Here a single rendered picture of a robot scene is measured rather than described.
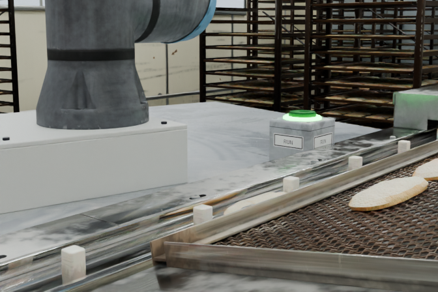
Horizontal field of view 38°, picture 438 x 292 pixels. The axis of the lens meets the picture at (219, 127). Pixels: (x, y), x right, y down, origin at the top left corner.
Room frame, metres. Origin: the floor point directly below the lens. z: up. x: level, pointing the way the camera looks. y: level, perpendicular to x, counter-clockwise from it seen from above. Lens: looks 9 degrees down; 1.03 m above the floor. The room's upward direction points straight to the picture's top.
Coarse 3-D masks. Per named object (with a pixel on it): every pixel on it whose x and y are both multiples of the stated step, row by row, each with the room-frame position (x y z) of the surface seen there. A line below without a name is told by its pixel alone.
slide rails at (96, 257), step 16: (416, 144) 0.94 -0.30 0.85; (368, 160) 0.83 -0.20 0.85; (320, 176) 0.74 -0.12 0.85; (224, 208) 0.60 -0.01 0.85; (176, 224) 0.55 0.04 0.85; (192, 224) 0.55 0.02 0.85; (128, 240) 0.51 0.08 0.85; (144, 240) 0.51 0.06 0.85; (96, 256) 0.47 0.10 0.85; (112, 256) 0.47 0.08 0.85; (32, 272) 0.44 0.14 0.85; (48, 272) 0.44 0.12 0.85; (0, 288) 0.41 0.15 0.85; (16, 288) 0.41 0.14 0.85; (32, 288) 0.42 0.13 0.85
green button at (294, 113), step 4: (292, 112) 0.89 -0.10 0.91; (296, 112) 0.89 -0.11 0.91; (300, 112) 0.89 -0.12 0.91; (304, 112) 0.89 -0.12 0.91; (308, 112) 0.89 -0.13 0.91; (312, 112) 0.89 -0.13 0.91; (292, 116) 0.89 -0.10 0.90; (296, 116) 0.88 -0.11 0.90; (300, 116) 0.88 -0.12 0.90; (304, 116) 0.88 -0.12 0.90; (308, 116) 0.88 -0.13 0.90; (312, 116) 0.89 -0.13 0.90
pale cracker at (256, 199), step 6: (270, 192) 0.62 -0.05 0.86; (276, 192) 0.63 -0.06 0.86; (282, 192) 0.63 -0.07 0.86; (252, 198) 0.61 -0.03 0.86; (258, 198) 0.60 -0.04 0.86; (264, 198) 0.60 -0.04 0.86; (234, 204) 0.59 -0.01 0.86; (240, 204) 0.59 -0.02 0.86; (246, 204) 0.58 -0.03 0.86; (228, 210) 0.57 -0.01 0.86; (234, 210) 0.57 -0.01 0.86
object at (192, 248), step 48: (432, 144) 0.69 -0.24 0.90; (288, 192) 0.47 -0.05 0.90; (336, 192) 0.51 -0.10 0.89; (432, 192) 0.47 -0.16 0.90; (192, 240) 0.39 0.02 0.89; (288, 240) 0.37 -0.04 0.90; (336, 240) 0.36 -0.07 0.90; (384, 240) 0.34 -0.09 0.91; (384, 288) 0.27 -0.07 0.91; (432, 288) 0.25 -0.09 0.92
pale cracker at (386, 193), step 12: (396, 180) 0.48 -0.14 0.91; (408, 180) 0.47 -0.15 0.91; (420, 180) 0.48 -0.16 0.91; (360, 192) 0.45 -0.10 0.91; (372, 192) 0.44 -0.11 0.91; (384, 192) 0.44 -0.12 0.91; (396, 192) 0.44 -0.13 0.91; (408, 192) 0.45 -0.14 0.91; (420, 192) 0.46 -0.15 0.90; (360, 204) 0.43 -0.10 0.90; (372, 204) 0.43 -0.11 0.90; (384, 204) 0.43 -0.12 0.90
